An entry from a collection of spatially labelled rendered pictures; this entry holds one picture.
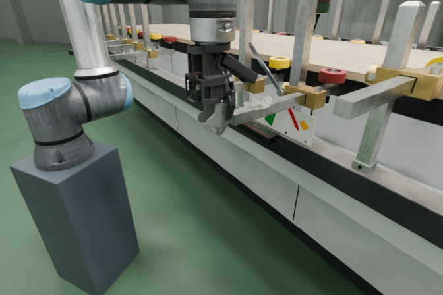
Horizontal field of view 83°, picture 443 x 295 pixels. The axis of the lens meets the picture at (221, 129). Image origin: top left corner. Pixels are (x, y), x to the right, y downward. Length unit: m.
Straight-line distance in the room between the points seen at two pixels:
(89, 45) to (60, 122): 0.27
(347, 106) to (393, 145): 0.53
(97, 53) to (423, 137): 1.05
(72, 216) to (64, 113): 0.35
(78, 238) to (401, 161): 1.11
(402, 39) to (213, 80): 0.40
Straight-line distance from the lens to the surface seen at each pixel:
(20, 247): 1.72
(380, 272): 1.24
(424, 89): 0.65
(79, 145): 0.99
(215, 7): 0.48
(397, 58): 0.67
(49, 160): 1.00
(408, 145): 0.94
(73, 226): 1.04
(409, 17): 0.66
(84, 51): 0.99
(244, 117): 0.61
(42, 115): 0.94
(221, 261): 1.34
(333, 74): 0.86
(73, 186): 0.97
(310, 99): 0.77
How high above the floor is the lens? 1.09
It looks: 26 degrees down
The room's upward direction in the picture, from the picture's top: straight up
